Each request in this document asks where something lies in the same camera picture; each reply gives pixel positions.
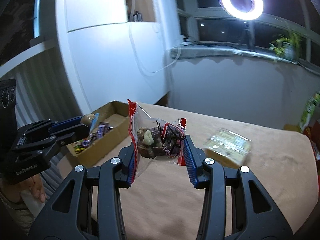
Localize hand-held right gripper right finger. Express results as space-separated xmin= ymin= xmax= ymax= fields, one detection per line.
xmin=183 ymin=135 xmax=294 ymax=240

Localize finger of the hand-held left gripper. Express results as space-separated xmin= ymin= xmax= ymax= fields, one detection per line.
xmin=49 ymin=116 xmax=85 ymax=134
xmin=55 ymin=124 xmax=90 ymax=147

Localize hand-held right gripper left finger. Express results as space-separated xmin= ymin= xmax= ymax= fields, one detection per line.
xmin=29 ymin=140 xmax=139 ymax=240

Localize snack packets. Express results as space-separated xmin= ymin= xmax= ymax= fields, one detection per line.
xmin=81 ymin=113 xmax=100 ymax=133

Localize cardboard box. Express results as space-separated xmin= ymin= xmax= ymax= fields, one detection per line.
xmin=66 ymin=101 xmax=137 ymax=168

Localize clear red-edged snack bag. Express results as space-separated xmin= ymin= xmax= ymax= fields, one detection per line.
xmin=127 ymin=99 xmax=187 ymax=167

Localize person's left forearm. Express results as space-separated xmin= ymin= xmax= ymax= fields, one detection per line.
xmin=0 ymin=180 xmax=43 ymax=233

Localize person's left hand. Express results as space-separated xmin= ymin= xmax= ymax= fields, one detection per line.
xmin=21 ymin=174 xmax=47 ymax=203

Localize striped grey curtain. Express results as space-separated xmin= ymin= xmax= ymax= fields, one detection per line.
xmin=0 ymin=47 xmax=84 ymax=200

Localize tan snack box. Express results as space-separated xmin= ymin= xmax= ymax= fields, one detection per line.
xmin=204 ymin=127 xmax=252 ymax=169

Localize white cabinet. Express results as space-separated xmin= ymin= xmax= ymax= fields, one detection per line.
xmin=37 ymin=0 xmax=183 ymax=117

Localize grey windowsill cloth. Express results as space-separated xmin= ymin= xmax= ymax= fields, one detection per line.
xmin=169 ymin=44 xmax=320 ymax=73

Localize white charger plug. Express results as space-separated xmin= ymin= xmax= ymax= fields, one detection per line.
xmin=180 ymin=34 xmax=193 ymax=47

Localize red packet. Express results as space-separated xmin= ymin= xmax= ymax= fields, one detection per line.
xmin=310 ymin=127 xmax=320 ymax=162

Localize green drink carton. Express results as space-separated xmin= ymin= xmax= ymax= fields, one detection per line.
xmin=299 ymin=92 xmax=320 ymax=133

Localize black light tripod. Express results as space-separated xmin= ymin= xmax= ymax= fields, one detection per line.
xmin=241 ymin=20 xmax=255 ymax=52

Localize potted green plant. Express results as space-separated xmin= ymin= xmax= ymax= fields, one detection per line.
xmin=269 ymin=26 xmax=304 ymax=63

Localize white cable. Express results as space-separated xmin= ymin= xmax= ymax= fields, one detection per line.
xmin=127 ymin=21 xmax=183 ymax=75

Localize window with white frame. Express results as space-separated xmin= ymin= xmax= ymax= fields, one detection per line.
xmin=175 ymin=0 xmax=320 ymax=73

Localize ring light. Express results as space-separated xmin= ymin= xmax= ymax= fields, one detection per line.
xmin=218 ymin=0 xmax=264 ymax=20

